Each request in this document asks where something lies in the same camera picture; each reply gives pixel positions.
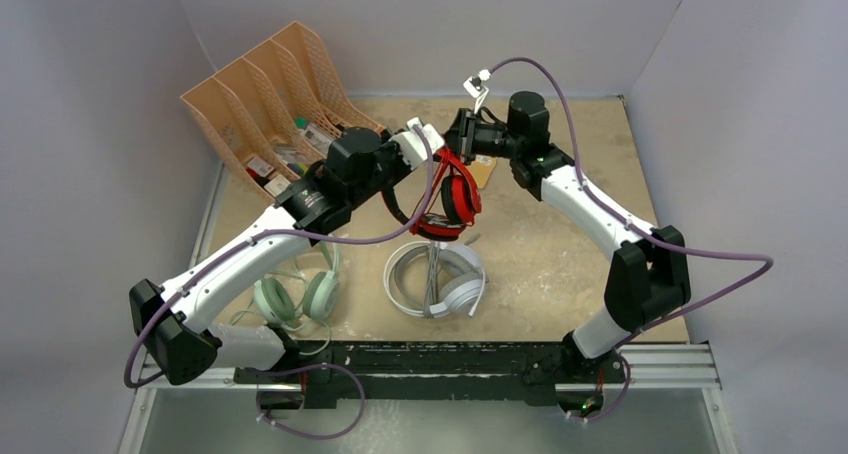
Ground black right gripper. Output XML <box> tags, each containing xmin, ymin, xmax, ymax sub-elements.
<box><xmin>433</xmin><ymin>109</ymin><xmax>522</xmax><ymax>167</ymax></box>

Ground red headphone cable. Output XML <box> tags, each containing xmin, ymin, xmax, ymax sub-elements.
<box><xmin>407</xmin><ymin>149</ymin><xmax>465</xmax><ymax>240</ymax></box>

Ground red black headphones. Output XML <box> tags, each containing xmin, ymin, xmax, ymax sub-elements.
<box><xmin>409</xmin><ymin>148</ymin><xmax>482</xmax><ymax>242</ymax></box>

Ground white over-ear headphones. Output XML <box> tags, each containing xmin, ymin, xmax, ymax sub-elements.
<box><xmin>383</xmin><ymin>241</ymin><xmax>488</xmax><ymax>319</ymax></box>

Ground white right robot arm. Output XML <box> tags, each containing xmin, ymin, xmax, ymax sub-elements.
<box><xmin>445</xmin><ymin>91</ymin><xmax>691</xmax><ymax>381</ymax></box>

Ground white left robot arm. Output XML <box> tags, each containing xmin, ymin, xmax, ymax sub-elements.
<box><xmin>124</xmin><ymin>124</ymin><xmax>444</xmax><ymax>388</ymax></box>

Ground mint green headphones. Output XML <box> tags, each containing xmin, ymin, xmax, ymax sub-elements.
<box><xmin>228</xmin><ymin>238</ymin><xmax>342</xmax><ymax>358</ymax></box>

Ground yellow spiral notebook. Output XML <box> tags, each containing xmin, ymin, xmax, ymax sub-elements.
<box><xmin>468</xmin><ymin>155</ymin><xmax>497</xmax><ymax>190</ymax></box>

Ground clear plastic ruler pouch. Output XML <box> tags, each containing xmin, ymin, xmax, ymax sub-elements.
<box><xmin>299</xmin><ymin>124</ymin><xmax>334</xmax><ymax>156</ymax></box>

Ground white staples box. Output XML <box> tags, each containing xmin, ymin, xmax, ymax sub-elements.
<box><xmin>263</xmin><ymin>175</ymin><xmax>290</xmax><ymax>197</ymax></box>

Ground peach plastic file organizer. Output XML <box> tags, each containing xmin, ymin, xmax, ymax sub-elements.
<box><xmin>181</xmin><ymin>22</ymin><xmax>386</xmax><ymax>203</ymax></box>

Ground red white small box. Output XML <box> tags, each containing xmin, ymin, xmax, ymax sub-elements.
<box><xmin>245</xmin><ymin>156</ymin><xmax>275</xmax><ymax>178</ymax></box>

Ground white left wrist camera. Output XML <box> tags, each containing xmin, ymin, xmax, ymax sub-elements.
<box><xmin>389</xmin><ymin>117</ymin><xmax>445</xmax><ymax>171</ymax></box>

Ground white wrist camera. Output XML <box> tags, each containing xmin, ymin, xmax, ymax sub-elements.
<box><xmin>463</xmin><ymin>69</ymin><xmax>491</xmax><ymax>115</ymax></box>
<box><xmin>389</xmin><ymin>117</ymin><xmax>445</xmax><ymax>171</ymax></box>

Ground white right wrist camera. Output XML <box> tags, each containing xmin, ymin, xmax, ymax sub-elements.
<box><xmin>463</xmin><ymin>69</ymin><xmax>491</xmax><ymax>115</ymax></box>

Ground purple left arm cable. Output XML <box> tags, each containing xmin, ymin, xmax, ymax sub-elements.
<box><xmin>123</xmin><ymin>122</ymin><xmax>437</xmax><ymax>390</ymax></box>

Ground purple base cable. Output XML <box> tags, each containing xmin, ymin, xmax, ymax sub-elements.
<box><xmin>255</xmin><ymin>362</ymin><xmax>367</xmax><ymax>442</ymax></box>

